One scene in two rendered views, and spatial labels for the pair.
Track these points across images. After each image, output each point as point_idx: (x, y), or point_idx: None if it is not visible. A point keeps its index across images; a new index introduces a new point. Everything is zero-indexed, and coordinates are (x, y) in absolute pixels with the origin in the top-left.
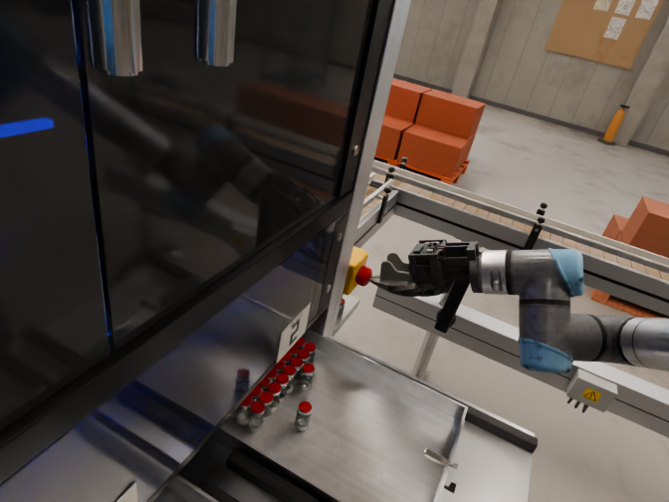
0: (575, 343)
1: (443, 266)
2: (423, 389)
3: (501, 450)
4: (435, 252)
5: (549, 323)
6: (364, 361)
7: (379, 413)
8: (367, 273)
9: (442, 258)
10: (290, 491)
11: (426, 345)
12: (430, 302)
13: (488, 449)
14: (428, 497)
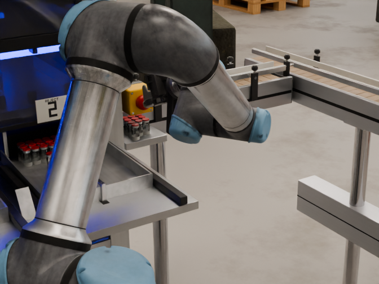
0: (194, 115)
1: (163, 82)
2: (136, 165)
3: (160, 200)
4: None
5: (180, 101)
6: (116, 150)
7: (102, 174)
8: (141, 98)
9: (161, 75)
10: (14, 179)
11: (346, 255)
12: (339, 200)
13: (151, 198)
14: None
